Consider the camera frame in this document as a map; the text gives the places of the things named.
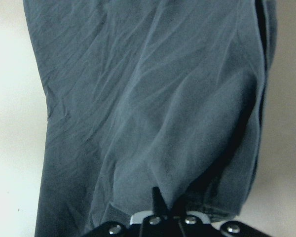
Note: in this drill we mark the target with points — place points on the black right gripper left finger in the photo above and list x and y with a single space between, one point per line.
157 201

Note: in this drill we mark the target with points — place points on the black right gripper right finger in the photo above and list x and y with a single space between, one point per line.
164 211

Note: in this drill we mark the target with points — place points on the dark t-shirt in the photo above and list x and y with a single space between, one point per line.
148 93

